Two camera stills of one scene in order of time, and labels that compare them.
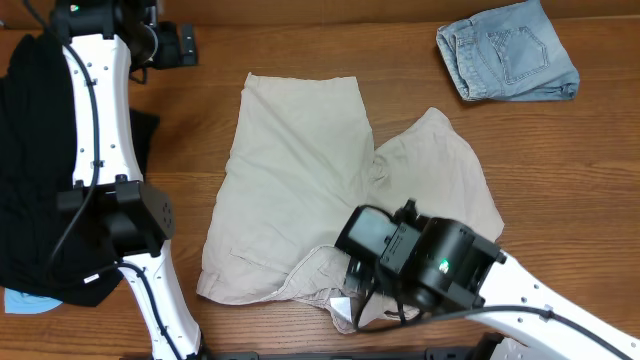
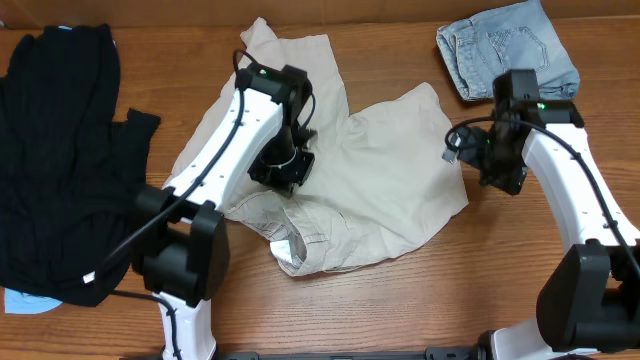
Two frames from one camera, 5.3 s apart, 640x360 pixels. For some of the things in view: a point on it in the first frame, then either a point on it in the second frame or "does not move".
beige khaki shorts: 301,155 to 249,40
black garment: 59,255 does not move
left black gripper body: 187,45 to 282,171
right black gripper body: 387,279 to 501,163
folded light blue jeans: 509,54 does not move
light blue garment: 21,303 does not move
